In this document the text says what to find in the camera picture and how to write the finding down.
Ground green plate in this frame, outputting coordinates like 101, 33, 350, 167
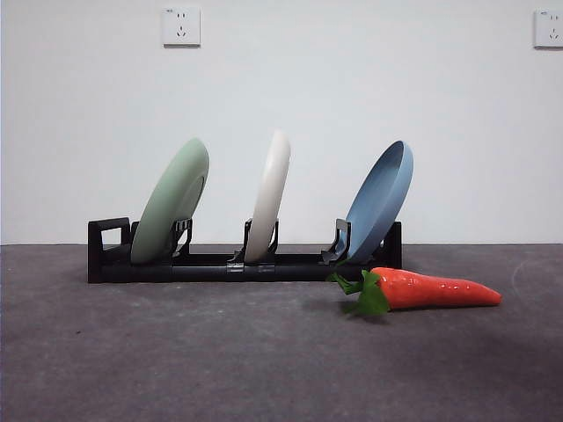
130, 137, 211, 265

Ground orange toy carrot green leaves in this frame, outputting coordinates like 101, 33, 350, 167
325, 258, 502, 317

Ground cream white plate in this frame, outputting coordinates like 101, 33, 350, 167
244, 129, 292, 264

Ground blue plate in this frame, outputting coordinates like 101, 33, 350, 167
344, 140, 415, 264

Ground black plate rack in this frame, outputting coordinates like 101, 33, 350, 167
86, 216, 403, 284

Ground white wall socket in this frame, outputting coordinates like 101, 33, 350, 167
162, 7, 202, 48
533, 9, 563, 49

